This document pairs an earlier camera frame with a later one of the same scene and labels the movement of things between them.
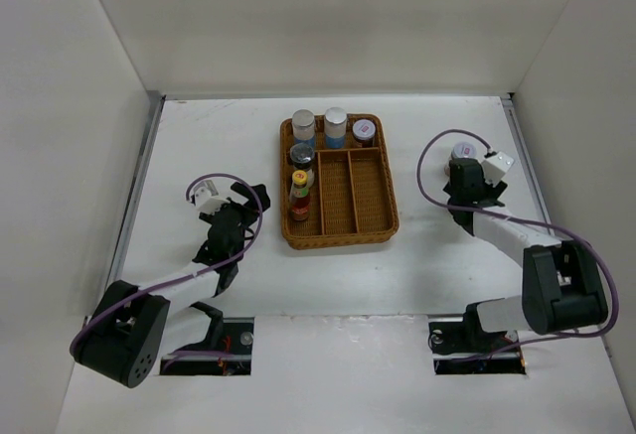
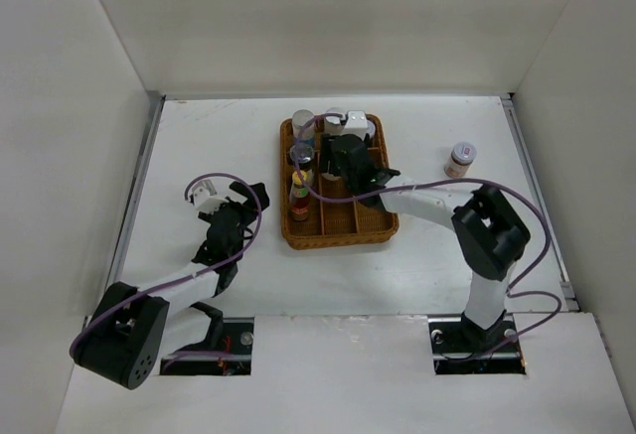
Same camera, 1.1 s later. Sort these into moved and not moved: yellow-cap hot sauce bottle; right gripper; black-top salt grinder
Moved: right gripper
Not moved: black-top salt grinder; yellow-cap hot sauce bottle
